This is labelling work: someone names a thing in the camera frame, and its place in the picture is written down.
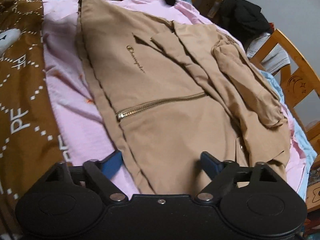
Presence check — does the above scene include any tan zip jacket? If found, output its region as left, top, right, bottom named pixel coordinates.
left=77, top=0, right=290, bottom=194

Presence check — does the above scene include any pink floral bed cover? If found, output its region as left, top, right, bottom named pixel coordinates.
left=41, top=0, right=307, bottom=198

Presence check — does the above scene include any brown patterned blanket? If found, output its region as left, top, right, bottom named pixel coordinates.
left=1, top=0, right=63, bottom=239

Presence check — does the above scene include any white grey garment on rail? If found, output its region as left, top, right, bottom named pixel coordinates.
left=246, top=33, right=290, bottom=74

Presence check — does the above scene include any wooden bed frame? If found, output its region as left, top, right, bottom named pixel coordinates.
left=36, top=0, right=320, bottom=213

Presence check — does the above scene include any black garment on rail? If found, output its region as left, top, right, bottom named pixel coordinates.
left=218, top=0, right=273, bottom=43

